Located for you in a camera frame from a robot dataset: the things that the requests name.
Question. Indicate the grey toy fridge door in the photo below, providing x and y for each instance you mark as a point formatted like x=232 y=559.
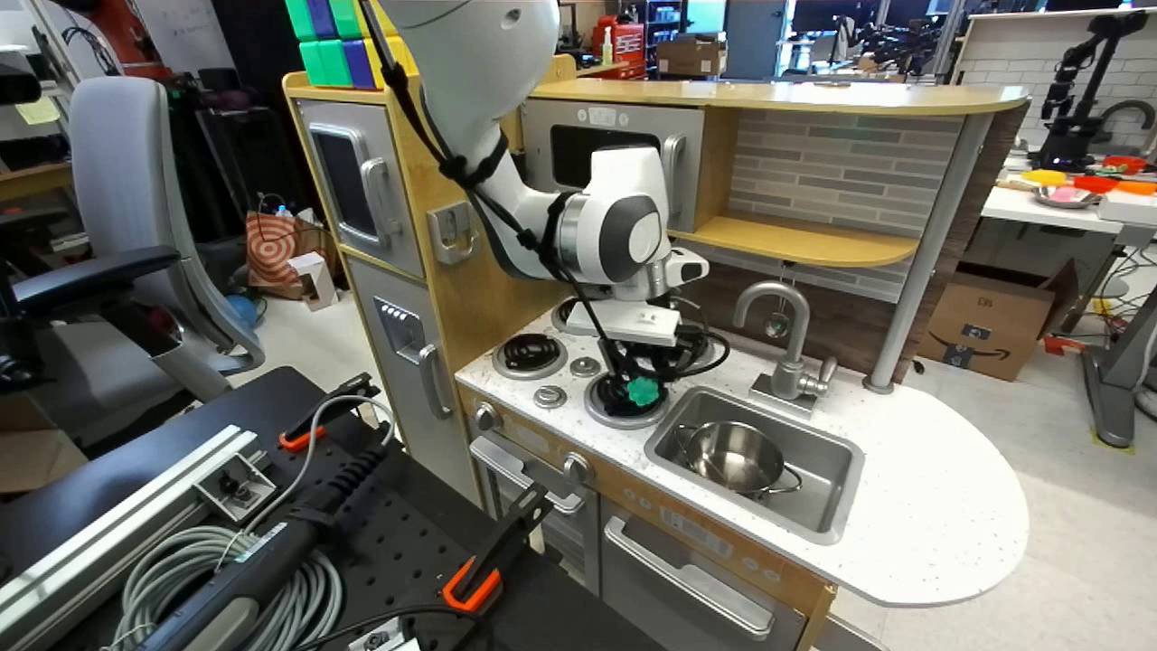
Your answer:
x=404 y=385

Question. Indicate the green grape toy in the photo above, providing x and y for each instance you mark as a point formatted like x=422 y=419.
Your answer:
x=645 y=392

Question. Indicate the brown cardboard shipping box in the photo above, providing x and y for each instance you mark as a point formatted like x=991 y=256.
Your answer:
x=990 y=320

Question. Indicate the grey toy oven door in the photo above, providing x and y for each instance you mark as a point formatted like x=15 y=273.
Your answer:
x=537 y=526

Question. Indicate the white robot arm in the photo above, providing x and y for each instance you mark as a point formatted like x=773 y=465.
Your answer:
x=482 y=48

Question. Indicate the red background object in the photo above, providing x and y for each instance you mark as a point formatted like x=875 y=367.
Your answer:
x=620 y=45

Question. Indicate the aluminium extrusion rail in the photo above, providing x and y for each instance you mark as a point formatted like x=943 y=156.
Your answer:
x=120 y=520

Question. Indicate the black coil toy burner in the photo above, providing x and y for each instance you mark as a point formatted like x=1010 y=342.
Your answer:
x=532 y=351
x=598 y=409
x=703 y=351

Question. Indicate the grey toy freezer door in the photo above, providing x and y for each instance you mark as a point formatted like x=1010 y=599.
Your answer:
x=347 y=202

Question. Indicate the red patterned bag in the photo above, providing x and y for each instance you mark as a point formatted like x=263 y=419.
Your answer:
x=274 y=256

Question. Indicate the silver metal pot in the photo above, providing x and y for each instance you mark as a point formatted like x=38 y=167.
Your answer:
x=740 y=457

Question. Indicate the grey kitchen support post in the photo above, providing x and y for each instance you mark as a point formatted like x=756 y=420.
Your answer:
x=927 y=256

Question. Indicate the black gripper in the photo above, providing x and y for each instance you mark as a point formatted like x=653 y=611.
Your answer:
x=635 y=362

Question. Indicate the grey stove knob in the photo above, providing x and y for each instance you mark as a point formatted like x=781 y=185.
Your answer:
x=585 y=367
x=550 y=396

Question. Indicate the grey office chair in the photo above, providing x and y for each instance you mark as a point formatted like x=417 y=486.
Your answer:
x=120 y=183

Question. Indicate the grey toy sink basin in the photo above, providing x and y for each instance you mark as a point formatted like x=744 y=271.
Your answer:
x=826 y=483

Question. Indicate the wooden toy kitchen playset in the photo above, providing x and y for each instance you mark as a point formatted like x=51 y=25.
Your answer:
x=927 y=509

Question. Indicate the grey toy microwave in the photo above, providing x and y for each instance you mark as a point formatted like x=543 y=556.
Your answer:
x=626 y=118

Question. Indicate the small white box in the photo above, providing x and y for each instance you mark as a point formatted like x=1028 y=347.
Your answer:
x=311 y=277

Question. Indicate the black perforated board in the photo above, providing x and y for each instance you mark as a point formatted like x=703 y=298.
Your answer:
x=399 y=544

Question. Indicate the black background robot arm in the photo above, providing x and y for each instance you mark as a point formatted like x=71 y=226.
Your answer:
x=1073 y=95

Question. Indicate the grey toy faucet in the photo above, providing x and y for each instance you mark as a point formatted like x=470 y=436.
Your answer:
x=797 y=347

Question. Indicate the orange black bar clamp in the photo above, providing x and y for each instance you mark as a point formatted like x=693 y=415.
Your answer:
x=300 y=438
x=476 y=585

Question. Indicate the grey oven knob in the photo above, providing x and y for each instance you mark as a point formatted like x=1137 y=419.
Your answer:
x=482 y=419
x=576 y=465

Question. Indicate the grey toy dishwasher door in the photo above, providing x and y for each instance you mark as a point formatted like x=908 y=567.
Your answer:
x=673 y=601

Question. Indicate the green foam block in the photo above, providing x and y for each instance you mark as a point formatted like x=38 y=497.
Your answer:
x=320 y=63

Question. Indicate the white work table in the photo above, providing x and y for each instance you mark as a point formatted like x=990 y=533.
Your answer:
x=1050 y=210

